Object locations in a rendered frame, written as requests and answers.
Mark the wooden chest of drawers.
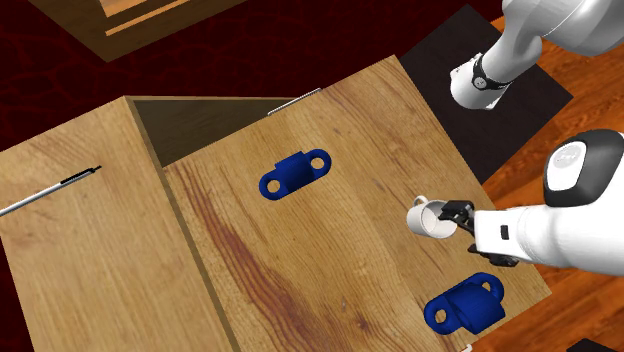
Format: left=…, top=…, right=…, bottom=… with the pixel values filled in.
left=0, top=54, right=553, bottom=352

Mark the brown wooden cabinet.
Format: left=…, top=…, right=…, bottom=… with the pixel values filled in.
left=26, top=0, right=250, bottom=64

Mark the blue bracket with two holes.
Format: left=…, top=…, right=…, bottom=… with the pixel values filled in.
left=423, top=271, right=506, bottom=336
left=258, top=148, right=333, bottom=201

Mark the silver and black pen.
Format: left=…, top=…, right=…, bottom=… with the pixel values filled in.
left=0, top=165, right=103, bottom=218

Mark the white cup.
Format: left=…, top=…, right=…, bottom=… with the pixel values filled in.
left=406, top=195, right=459, bottom=240

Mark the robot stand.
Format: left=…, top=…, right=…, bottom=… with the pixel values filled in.
left=399, top=3, right=574, bottom=185

